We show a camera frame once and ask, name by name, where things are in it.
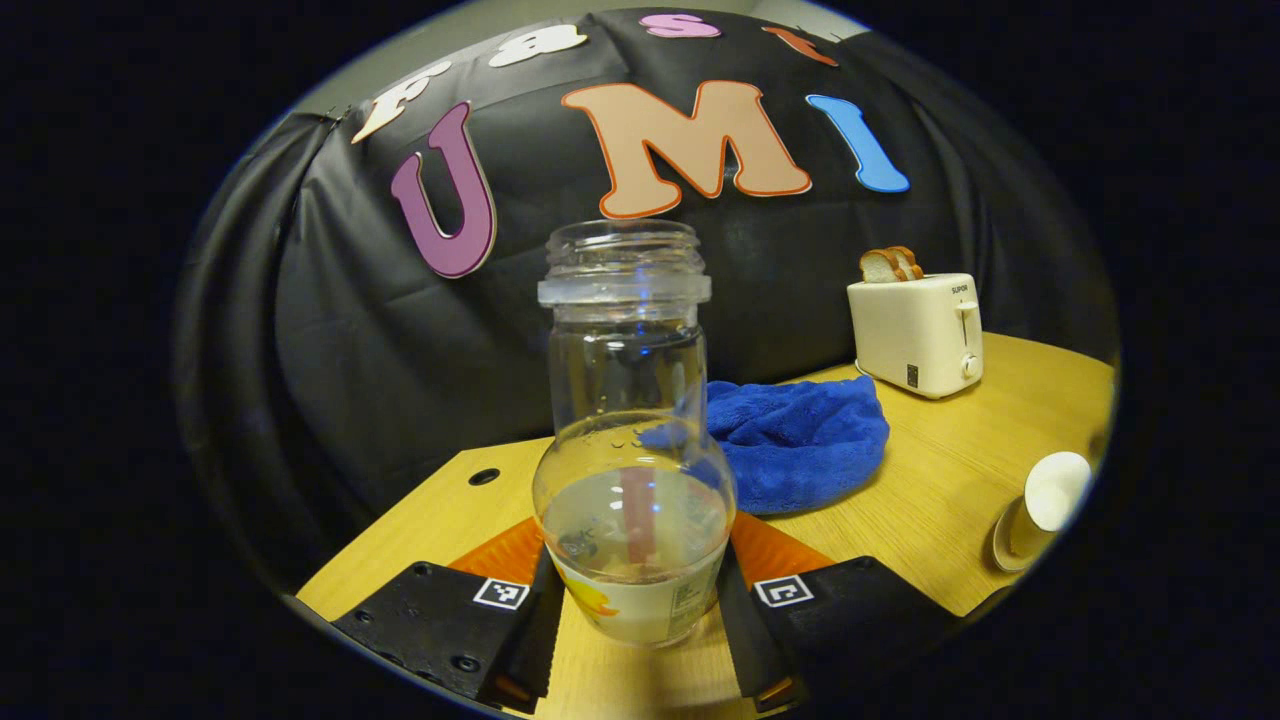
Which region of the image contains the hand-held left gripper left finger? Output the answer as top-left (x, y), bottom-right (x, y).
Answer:
top-left (330, 515), bottom-right (566, 713)

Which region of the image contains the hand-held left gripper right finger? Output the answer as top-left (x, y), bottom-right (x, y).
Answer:
top-left (715, 510), bottom-right (966, 713)

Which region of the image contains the clear plastic water bottle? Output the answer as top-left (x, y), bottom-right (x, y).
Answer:
top-left (532, 218), bottom-right (739, 648)

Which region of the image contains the cream teacup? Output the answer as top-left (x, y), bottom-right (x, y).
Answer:
top-left (1005, 450), bottom-right (1093, 561)

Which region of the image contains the blue towel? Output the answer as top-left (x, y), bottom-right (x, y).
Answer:
top-left (640, 375), bottom-right (891, 516)

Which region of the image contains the cream saucer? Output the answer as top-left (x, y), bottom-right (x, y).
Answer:
top-left (992, 495), bottom-right (1061, 574)

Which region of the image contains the cream toaster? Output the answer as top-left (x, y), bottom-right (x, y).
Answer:
top-left (847, 272), bottom-right (985, 401)

